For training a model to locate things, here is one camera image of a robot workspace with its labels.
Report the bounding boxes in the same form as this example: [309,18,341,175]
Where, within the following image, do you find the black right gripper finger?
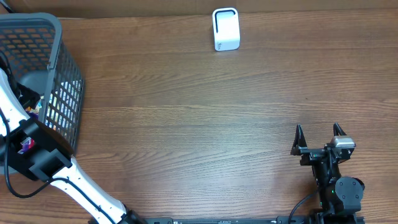
[333,123,346,136]
[290,124,308,156]

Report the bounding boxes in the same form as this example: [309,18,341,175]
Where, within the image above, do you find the red purple Carefree pack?
[18,137,35,154]

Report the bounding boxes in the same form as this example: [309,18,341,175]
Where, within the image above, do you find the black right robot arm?
[290,123,364,217]

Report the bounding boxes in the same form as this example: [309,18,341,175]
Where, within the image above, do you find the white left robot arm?
[1,68,128,223]

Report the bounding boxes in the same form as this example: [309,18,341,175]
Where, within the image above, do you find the white barcode scanner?
[212,7,241,52]

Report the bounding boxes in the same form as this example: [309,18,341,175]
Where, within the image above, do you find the grey plastic mesh basket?
[0,12,85,175]

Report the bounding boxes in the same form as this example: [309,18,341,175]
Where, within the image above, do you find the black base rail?
[88,216,366,224]

